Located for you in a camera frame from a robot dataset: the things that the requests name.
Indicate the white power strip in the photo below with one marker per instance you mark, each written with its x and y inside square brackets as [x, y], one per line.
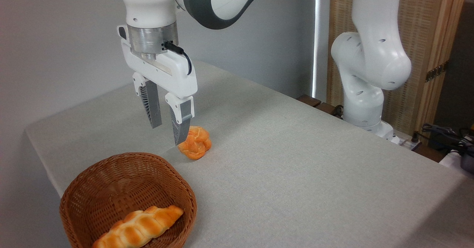
[405, 143]

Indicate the metal screen hinge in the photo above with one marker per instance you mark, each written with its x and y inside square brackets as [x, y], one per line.
[437, 71]

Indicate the long braided bread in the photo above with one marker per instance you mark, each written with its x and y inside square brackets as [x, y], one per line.
[140, 227]

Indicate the brown wicker basket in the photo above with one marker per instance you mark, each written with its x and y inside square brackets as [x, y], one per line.
[111, 181]

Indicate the grey tablecloth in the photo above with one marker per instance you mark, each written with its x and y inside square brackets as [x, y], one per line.
[296, 174]

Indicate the round knotted bread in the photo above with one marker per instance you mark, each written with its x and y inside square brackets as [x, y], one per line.
[200, 144]

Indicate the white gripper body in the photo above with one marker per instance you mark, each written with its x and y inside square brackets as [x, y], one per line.
[174, 76]

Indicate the wooden rattan folding screen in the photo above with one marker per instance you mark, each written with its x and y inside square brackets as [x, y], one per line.
[426, 18]

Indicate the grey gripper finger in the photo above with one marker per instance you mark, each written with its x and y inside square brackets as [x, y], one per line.
[181, 120]
[152, 107]

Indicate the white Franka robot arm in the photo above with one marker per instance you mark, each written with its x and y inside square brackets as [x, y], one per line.
[370, 55]

